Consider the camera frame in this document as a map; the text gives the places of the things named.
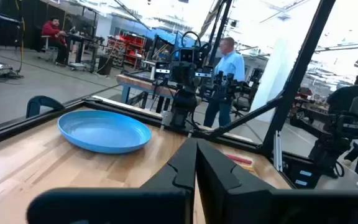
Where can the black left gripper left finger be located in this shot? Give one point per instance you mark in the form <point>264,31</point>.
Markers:
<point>166,202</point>

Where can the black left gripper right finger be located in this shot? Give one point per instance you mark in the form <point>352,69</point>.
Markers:
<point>244,202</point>

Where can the blue plate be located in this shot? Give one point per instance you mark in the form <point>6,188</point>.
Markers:
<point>104,130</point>

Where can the background black robot arm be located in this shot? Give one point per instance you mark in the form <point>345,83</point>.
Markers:
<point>228,88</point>
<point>337,133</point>

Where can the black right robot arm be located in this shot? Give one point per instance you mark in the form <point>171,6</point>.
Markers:
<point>182,107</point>

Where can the wooden workbench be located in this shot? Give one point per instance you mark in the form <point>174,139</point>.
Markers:
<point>141,84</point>

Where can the person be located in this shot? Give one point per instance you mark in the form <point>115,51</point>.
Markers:
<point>232,65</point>
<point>53,31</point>
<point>346,96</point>

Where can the red shelf rack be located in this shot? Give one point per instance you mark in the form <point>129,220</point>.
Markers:
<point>129,49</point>

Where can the silver aluminium profile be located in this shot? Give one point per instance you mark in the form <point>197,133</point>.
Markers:
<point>278,151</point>

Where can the black box with white labels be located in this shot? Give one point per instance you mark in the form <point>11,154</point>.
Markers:
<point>303,177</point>

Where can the black bin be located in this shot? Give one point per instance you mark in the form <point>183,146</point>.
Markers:
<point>105,65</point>

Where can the black desk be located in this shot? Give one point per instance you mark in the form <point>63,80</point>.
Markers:
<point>79,39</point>

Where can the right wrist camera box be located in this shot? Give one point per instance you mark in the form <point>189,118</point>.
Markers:
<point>186,55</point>

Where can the black aluminium table frame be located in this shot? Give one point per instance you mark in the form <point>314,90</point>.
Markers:
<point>297,74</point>

